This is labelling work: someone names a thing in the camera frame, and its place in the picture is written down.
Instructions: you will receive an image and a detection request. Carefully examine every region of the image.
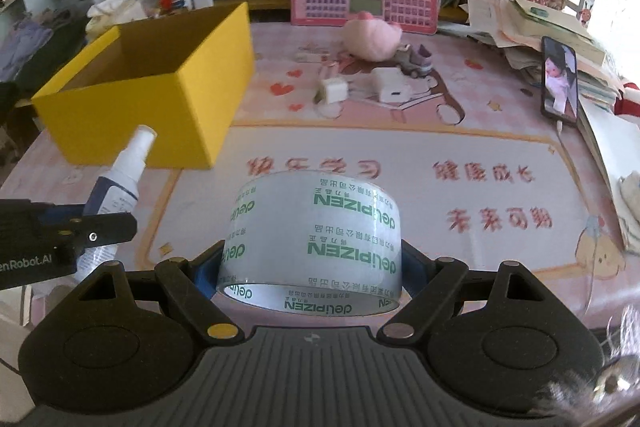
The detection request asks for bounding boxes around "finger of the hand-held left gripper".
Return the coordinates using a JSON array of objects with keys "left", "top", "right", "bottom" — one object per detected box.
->
[{"left": 37, "top": 203, "right": 139, "bottom": 254}]

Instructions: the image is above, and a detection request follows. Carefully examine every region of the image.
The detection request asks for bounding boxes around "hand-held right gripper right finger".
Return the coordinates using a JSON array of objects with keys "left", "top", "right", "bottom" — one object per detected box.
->
[{"left": 376, "top": 239, "right": 552, "bottom": 349}]

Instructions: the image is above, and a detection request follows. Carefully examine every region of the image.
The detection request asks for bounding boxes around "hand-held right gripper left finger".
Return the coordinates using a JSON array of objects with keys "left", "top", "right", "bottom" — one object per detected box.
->
[{"left": 75, "top": 241, "right": 247, "bottom": 349}]

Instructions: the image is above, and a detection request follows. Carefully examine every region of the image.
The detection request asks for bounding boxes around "white navy spray bottle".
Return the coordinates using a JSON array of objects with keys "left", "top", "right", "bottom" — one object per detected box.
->
[{"left": 75, "top": 125, "right": 158, "bottom": 283}]

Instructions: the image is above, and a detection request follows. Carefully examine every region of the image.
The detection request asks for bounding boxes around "clear packing tape roll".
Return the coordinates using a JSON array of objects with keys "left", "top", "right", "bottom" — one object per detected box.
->
[{"left": 216, "top": 171, "right": 403, "bottom": 317}]

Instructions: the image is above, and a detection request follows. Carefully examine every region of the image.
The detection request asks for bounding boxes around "yellow cardboard box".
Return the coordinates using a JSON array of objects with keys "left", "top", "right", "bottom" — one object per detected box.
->
[{"left": 31, "top": 2, "right": 256, "bottom": 170}]

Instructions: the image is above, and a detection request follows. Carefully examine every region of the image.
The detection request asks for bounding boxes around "white power adapter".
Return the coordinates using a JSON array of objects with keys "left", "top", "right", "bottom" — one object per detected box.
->
[{"left": 371, "top": 67, "right": 412, "bottom": 104}]

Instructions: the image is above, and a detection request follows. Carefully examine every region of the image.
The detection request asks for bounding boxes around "white cube charger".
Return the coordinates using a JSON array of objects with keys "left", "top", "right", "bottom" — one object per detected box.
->
[{"left": 314, "top": 78, "right": 348, "bottom": 105}]

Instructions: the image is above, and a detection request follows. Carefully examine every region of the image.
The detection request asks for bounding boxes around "small grey toy car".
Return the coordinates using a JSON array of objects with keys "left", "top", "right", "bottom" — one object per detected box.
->
[{"left": 395, "top": 44, "right": 435, "bottom": 78}]

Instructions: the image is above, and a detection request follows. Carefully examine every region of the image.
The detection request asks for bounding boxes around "pink printed desk mat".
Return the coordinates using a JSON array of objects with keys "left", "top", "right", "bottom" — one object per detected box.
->
[{"left": 0, "top": 22, "right": 626, "bottom": 328}]

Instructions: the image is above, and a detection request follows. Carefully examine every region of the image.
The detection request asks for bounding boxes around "purple cloth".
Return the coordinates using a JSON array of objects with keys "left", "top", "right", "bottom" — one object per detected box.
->
[{"left": 0, "top": 18, "right": 57, "bottom": 80}]

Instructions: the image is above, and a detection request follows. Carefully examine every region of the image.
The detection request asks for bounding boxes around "cream cloth bag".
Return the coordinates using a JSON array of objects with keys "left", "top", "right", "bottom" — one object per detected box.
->
[{"left": 86, "top": 0, "right": 150, "bottom": 38}]

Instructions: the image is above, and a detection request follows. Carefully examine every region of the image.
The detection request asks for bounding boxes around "white open book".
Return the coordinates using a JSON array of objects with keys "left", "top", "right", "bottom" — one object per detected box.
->
[{"left": 575, "top": 97, "right": 640, "bottom": 253}]

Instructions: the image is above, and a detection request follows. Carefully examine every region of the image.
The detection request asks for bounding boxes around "pink plush toy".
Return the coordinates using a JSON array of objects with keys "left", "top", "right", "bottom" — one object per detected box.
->
[{"left": 341, "top": 13, "right": 405, "bottom": 60}]

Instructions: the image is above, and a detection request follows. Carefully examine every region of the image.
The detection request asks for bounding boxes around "black smartphone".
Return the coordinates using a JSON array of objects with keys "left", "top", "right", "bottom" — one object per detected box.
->
[{"left": 541, "top": 36, "right": 581, "bottom": 124}]

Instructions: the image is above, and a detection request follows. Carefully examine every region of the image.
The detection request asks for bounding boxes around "pile of papers and booklets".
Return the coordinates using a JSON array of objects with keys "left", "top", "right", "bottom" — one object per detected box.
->
[{"left": 466, "top": 0, "right": 628, "bottom": 108}]

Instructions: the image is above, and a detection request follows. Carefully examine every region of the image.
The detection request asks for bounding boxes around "red white cloth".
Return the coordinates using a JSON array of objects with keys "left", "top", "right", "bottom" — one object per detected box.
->
[{"left": 614, "top": 79, "right": 640, "bottom": 118}]

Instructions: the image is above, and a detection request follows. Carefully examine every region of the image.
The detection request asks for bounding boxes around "thick pale book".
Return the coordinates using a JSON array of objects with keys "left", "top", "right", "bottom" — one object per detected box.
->
[{"left": 510, "top": 0, "right": 607, "bottom": 64}]

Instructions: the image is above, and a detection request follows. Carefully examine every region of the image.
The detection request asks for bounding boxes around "white phone cable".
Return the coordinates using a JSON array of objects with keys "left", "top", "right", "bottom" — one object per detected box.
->
[{"left": 554, "top": 121, "right": 621, "bottom": 208}]

